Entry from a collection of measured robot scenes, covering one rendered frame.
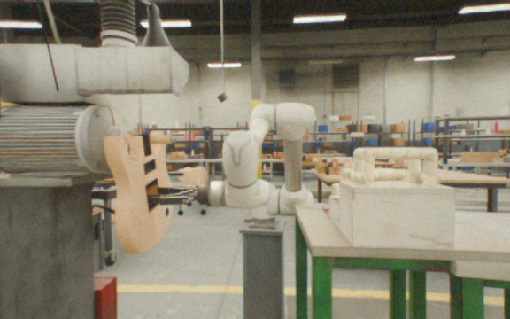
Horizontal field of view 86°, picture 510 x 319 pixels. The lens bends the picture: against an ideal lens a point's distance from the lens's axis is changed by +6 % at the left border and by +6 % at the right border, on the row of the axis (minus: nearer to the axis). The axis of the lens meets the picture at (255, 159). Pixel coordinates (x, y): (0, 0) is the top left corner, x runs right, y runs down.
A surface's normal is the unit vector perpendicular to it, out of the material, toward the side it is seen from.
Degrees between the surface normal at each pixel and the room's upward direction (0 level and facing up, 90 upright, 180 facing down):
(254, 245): 90
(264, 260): 90
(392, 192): 90
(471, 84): 90
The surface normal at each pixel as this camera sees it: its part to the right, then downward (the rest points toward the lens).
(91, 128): 0.85, -0.14
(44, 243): -0.05, 0.05
